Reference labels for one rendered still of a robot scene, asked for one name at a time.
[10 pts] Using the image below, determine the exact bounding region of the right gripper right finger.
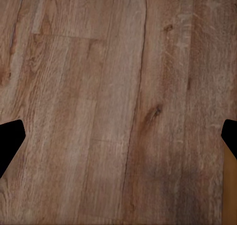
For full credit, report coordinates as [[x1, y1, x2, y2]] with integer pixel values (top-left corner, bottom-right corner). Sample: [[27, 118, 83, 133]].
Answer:
[[221, 119, 237, 159]]

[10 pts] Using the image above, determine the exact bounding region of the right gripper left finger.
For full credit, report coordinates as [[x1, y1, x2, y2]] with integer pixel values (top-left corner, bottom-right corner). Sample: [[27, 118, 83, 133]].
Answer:
[[0, 119, 26, 178]]

